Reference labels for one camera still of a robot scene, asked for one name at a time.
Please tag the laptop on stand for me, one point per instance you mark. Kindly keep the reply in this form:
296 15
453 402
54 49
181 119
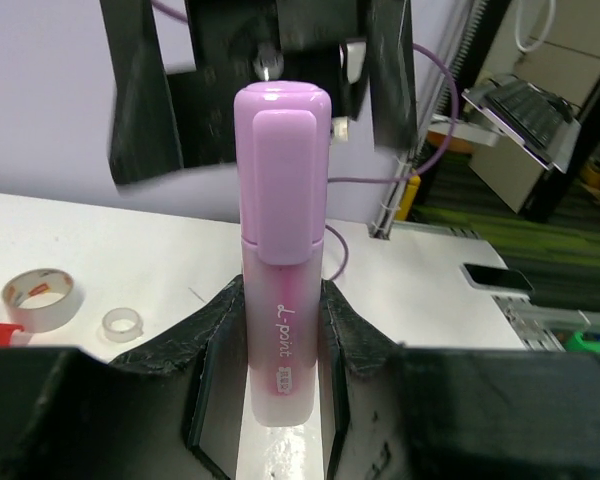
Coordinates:
543 124

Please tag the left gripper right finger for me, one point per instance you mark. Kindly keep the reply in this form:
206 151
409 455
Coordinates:
394 412

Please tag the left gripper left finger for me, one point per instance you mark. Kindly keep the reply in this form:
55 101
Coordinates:
170 408

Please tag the small clear tape roll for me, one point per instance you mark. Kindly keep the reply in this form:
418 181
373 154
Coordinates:
122 325

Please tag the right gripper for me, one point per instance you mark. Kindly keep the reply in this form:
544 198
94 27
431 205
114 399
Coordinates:
236 43

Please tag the smartphone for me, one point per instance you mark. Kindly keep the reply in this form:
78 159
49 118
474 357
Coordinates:
496 279

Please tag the large clear tape roll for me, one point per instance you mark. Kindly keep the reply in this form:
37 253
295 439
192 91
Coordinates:
42 300

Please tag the purple highlighter cap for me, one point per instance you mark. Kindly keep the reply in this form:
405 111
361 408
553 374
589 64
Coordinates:
282 140

